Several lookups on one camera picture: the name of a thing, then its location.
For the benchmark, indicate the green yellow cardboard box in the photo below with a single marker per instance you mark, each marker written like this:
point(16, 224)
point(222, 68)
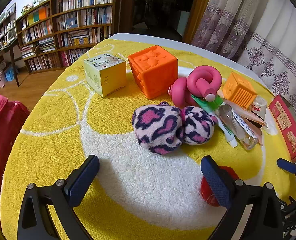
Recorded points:
point(105, 77)

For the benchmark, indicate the yellow white printed towel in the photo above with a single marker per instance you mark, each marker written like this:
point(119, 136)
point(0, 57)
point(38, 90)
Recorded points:
point(63, 130)

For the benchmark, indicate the rows of books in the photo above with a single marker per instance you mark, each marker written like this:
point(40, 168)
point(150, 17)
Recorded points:
point(88, 15)

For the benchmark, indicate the pink leopard print plush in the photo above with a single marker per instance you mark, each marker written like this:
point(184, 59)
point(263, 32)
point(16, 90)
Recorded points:
point(160, 127)

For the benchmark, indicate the green white cream tube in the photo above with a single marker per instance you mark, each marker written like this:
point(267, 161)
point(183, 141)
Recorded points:
point(225, 130)

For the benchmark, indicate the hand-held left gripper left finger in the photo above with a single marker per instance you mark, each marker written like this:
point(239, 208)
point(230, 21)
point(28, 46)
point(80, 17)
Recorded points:
point(84, 180)

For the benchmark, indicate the pink storage box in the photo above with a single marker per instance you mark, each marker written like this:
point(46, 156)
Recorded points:
point(0, 79)

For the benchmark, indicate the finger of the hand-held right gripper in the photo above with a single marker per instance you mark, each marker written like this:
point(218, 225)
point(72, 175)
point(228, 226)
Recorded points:
point(286, 165)

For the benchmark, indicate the small white bottle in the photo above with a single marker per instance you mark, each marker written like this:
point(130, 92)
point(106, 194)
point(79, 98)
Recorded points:
point(259, 107)

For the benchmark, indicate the pink knotted foam tube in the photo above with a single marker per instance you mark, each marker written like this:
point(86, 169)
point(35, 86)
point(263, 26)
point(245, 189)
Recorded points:
point(203, 77)

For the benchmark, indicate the large orange rubber cube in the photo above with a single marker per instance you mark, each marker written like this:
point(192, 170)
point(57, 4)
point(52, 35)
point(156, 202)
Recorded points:
point(153, 72)

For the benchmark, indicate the wooden door frame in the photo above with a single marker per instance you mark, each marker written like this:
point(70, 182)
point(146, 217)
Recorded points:
point(198, 10)

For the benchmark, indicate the pink tissue packet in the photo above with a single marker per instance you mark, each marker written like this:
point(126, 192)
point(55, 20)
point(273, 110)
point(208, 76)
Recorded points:
point(253, 120)

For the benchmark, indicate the dark open shelf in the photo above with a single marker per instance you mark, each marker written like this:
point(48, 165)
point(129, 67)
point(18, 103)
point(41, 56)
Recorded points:
point(5, 30)

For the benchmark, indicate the white purple patterned curtain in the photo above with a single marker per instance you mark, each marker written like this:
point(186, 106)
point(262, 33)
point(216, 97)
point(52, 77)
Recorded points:
point(275, 55)

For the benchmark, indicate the small orange rubber cube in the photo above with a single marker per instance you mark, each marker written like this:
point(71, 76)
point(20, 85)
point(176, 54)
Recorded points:
point(238, 90)

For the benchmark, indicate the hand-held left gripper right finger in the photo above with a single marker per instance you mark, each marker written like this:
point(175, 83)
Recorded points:
point(214, 177)

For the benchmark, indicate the beige curtain purple band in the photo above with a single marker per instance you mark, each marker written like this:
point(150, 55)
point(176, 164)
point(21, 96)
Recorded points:
point(218, 22)

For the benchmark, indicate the framed picture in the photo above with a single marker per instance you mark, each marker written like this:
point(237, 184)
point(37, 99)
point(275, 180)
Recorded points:
point(11, 8)

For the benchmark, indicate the blue plastic stool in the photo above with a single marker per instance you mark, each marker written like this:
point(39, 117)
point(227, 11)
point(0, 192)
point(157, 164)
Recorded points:
point(10, 73)

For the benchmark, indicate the dark wooden desk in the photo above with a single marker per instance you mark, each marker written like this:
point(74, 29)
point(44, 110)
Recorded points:
point(10, 46)

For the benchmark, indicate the red cardboard box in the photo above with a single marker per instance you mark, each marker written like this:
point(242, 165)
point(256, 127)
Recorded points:
point(285, 127)

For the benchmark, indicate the wooden bookshelf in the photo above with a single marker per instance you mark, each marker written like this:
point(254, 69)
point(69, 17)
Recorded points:
point(51, 17)

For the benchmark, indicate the clear bottle green cap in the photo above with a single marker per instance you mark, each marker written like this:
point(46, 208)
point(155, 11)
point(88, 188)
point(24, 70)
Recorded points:
point(248, 140)

